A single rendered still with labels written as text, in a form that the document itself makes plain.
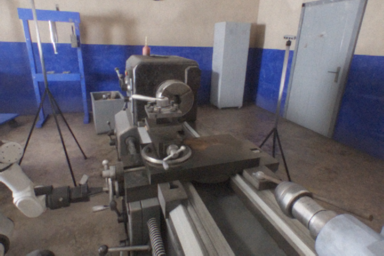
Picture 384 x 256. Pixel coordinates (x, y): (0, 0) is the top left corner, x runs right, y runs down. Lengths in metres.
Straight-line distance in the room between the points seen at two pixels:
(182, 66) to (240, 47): 3.53
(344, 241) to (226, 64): 4.68
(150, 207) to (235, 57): 4.42
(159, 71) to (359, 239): 1.46
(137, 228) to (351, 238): 0.81
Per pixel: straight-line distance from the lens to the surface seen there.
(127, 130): 1.84
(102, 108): 3.75
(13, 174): 1.11
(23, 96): 5.29
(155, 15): 5.09
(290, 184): 0.69
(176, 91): 1.57
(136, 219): 1.11
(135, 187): 1.07
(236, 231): 1.12
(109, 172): 1.18
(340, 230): 0.60
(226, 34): 5.04
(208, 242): 0.90
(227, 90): 5.21
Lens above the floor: 1.49
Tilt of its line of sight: 18 degrees down
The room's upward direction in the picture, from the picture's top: 2 degrees clockwise
